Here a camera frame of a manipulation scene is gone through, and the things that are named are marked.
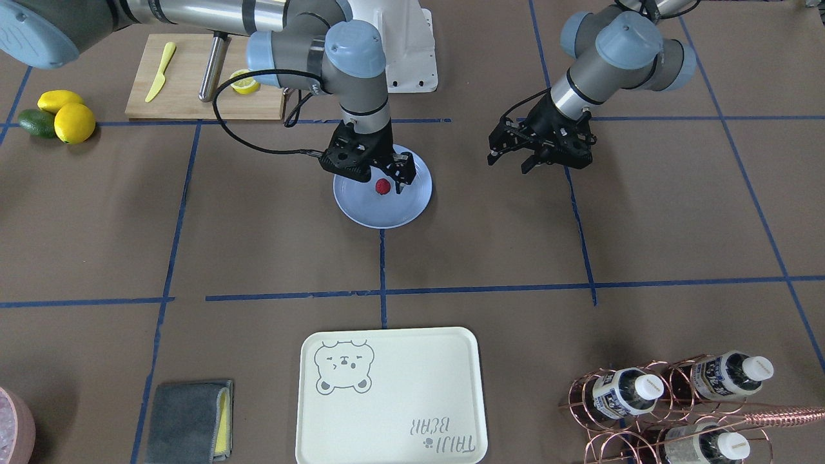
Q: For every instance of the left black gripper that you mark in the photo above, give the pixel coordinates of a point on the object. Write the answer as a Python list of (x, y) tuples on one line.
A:
[(546, 131)]

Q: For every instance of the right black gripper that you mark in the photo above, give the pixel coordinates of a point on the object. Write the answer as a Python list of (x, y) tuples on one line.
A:
[(379, 147)]

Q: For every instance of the red strawberry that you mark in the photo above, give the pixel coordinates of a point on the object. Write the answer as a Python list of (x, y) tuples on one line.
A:
[(382, 187)]

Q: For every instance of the blue plate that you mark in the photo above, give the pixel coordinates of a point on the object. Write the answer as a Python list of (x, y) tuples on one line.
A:
[(361, 204)]

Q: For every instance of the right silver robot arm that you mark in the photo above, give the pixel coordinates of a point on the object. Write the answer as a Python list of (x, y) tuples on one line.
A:
[(315, 46)]

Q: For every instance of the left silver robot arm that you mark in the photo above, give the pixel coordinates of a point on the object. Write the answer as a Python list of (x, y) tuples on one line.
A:
[(619, 47)]

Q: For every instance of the lemon half slice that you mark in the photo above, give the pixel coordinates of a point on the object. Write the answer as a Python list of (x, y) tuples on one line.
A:
[(243, 84)]

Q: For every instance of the steel knife sharpener rod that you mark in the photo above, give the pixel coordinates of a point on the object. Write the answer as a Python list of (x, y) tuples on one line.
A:
[(214, 66)]

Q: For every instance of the cream bear tray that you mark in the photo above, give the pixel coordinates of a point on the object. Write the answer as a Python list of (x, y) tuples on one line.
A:
[(391, 396)]

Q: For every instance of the wooden cutting board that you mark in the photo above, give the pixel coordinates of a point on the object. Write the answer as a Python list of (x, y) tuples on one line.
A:
[(179, 97)]

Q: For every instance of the yellow plastic knife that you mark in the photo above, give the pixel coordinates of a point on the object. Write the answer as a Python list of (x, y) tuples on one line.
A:
[(160, 78)]

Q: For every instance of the dark drink bottle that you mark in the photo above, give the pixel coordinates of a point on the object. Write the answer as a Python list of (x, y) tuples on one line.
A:
[(618, 395), (730, 375), (704, 443)]

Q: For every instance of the yellow lemon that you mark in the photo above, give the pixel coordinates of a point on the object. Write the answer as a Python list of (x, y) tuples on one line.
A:
[(74, 123), (52, 101)]

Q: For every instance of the grey folded cloth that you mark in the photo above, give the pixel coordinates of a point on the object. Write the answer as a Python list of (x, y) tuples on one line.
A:
[(191, 422)]

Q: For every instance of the green avocado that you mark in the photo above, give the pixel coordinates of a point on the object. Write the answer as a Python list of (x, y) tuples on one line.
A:
[(37, 122)]

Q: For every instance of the pink bowl of ice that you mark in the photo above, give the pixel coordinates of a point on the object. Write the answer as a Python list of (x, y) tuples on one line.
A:
[(17, 429)]

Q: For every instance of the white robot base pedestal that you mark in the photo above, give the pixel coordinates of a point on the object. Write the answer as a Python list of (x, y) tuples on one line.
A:
[(408, 43)]

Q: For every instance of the copper wire bottle rack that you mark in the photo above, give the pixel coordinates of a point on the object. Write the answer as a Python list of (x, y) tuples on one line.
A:
[(623, 440)]

